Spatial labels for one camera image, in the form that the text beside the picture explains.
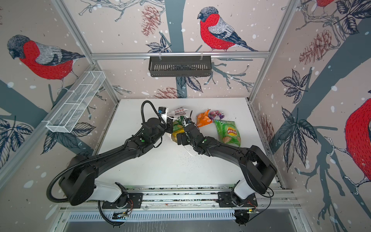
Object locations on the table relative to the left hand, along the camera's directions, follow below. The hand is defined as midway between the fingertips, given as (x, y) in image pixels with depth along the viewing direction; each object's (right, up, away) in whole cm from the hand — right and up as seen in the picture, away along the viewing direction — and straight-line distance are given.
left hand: (175, 115), depth 80 cm
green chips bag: (+33, -12, +11) cm, 37 cm away
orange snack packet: (+18, -3, +19) cm, 27 cm away
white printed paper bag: (-1, +1, +15) cm, 15 cm away
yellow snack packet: (-1, -12, +4) cm, 13 cm away
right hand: (+5, -11, +7) cm, 14 cm away
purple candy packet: (+27, -1, +21) cm, 34 cm away
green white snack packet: (+1, -6, +16) cm, 17 cm away
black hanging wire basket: (+1, +35, +26) cm, 44 cm away
